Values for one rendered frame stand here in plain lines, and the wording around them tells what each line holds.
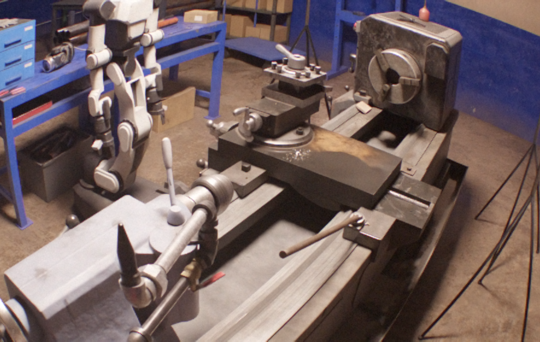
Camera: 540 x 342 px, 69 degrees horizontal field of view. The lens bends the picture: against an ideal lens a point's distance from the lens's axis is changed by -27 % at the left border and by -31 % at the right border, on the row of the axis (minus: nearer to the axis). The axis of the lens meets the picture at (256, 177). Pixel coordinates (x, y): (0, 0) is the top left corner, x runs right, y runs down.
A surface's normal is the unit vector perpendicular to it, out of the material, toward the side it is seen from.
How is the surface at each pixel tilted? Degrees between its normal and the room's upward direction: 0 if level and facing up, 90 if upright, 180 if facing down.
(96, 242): 1
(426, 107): 90
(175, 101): 90
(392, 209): 0
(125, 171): 90
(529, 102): 90
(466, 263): 0
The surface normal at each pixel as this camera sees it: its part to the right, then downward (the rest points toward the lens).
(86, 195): 0.07, -0.87
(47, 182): 0.86, 0.30
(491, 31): -0.55, 0.37
